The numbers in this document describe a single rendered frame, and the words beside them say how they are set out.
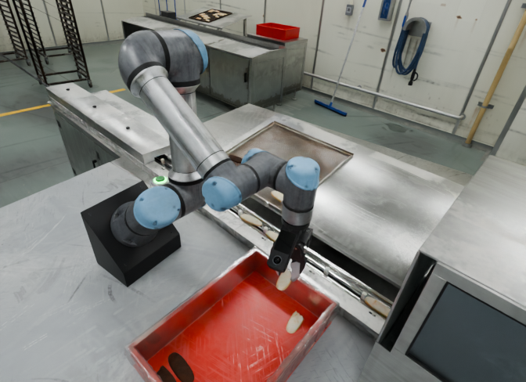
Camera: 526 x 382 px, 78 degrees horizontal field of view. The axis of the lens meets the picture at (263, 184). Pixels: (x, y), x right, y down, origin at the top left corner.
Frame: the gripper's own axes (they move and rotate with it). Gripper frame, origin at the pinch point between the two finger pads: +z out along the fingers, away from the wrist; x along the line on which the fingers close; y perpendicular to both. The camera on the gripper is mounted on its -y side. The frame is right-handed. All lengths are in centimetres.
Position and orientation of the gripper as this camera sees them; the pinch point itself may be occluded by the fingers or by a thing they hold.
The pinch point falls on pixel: (285, 276)
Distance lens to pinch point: 93.2
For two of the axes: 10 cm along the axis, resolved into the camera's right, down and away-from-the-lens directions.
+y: 4.6, -4.8, 7.5
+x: -8.9, -3.0, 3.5
